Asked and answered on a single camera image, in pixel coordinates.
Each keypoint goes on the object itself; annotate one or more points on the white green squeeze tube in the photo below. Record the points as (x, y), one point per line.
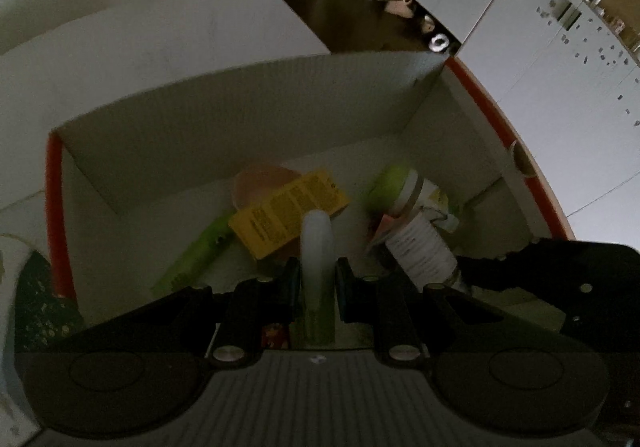
(317, 247)

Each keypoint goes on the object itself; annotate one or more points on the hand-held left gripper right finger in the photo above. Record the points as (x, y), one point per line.
(345, 289)

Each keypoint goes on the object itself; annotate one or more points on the orange toy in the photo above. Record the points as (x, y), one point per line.
(275, 337)

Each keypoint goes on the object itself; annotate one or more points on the yellow printed box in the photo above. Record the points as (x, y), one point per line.
(285, 212)

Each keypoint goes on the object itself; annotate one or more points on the white slipper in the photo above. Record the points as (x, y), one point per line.
(427, 23)
(439, 43)

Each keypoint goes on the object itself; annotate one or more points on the beige shoe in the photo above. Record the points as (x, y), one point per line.
(400, 5)

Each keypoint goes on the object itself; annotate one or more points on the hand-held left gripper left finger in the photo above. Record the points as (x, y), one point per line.
(291, 287)

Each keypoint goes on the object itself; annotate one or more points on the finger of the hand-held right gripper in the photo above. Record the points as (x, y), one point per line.
(500, 273)

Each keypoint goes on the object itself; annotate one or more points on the pink bowl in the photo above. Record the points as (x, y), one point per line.
(260, 182)

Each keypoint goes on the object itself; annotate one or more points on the long green tube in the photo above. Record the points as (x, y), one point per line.
(195, 252)

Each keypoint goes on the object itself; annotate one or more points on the white wall cabinet unit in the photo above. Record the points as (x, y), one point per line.
(550, 52)

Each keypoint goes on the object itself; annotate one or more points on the red cardboard box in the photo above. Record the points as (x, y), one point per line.
(250, 117)

